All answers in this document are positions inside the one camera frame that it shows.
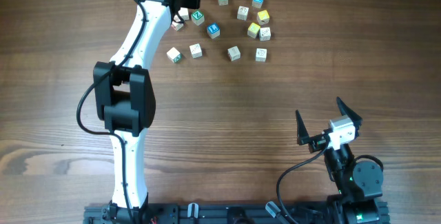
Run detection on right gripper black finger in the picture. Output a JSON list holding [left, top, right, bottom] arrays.
[[296, 110, 309, 145], [336, 97, 362, 128]]

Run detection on plain wooden block green side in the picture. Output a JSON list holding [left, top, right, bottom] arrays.
[[178, 8, 189, 21]]

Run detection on wooden block red dog picture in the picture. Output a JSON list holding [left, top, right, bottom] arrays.
[[171, 15, 185, 31]]

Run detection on wooden block sketch picture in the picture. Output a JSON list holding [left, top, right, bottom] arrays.
[[259, 27, 271, 41]]

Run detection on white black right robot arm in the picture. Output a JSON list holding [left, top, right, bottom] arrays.
[[296, 98, 384, 223]]

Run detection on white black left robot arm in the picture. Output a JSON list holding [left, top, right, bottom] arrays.
[[93, 0, 201, 223]]

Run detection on green Z wooden block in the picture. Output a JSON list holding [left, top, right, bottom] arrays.
[[191, 10, 205, 26]]

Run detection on blue L wooden block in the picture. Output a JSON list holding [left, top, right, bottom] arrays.
[[207, 23, 220, 39]]

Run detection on wooden block fox picture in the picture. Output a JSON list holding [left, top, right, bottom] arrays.
[[189, 43, 203, 59]]

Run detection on wooden block monkey picture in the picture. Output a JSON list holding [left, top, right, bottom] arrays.
[[237, 6, 249, 21]]

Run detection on wooden block green A side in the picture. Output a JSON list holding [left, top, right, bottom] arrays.
[[166, 47, 182, 63]]

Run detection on blue H wooden block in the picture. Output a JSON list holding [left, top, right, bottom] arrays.
[[252, 0, 264, 8]]

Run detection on wooden block red drawing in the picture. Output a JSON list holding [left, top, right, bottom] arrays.
[[227, 46, 240, 61]]

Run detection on yellow K wooden block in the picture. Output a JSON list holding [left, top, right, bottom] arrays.
[[257, 10, 270, 26]]

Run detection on wooden block grey drawing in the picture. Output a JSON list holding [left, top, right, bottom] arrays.
[[256, 48, 267, 62]]

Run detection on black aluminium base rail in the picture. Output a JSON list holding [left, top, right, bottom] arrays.
[[83, 201, 391, 224]]

